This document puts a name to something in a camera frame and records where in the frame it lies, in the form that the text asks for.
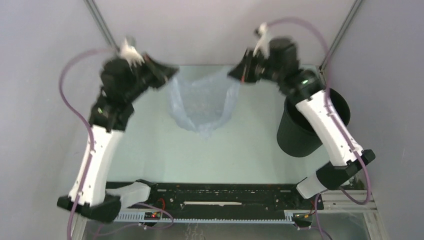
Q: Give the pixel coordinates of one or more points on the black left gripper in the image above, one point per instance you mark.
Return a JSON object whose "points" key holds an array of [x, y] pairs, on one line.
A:
{"points": [[162, 73]]}

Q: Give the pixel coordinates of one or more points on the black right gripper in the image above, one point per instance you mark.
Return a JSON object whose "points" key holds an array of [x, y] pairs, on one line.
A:
{"points": [[242, 72]]}

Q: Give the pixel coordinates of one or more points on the blue plastic trash bag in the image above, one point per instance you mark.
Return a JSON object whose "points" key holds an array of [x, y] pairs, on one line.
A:
{"points": [[202, 102]]}

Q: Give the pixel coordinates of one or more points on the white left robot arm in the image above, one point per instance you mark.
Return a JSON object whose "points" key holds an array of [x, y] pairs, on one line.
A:
{"points": [[88, 197]]}

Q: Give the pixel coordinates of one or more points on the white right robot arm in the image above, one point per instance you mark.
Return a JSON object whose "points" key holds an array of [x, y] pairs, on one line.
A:
{"points": [[309, 120]]}

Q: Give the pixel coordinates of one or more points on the black trash bin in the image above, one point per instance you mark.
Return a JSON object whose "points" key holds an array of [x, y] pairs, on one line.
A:
{"points": [[296, 137]]}

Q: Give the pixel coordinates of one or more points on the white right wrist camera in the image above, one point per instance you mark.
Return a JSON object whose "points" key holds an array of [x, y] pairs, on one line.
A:
{"points": [[262, 44]]}

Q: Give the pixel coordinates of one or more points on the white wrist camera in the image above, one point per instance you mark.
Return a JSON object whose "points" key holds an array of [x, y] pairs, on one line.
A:
{"points": [[128, 52], [262, 44]]}

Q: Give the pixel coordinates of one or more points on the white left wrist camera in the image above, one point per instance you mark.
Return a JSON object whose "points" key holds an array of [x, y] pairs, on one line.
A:
{"points": [[128, 52]]}

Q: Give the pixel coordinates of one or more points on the white cable duct strip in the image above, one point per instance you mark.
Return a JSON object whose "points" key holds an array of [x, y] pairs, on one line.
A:
{"points": [[266, 217]]}

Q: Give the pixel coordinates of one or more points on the aluminium frame rail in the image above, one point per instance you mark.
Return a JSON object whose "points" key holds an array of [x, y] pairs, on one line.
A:
{"points": [[348, 202]]}

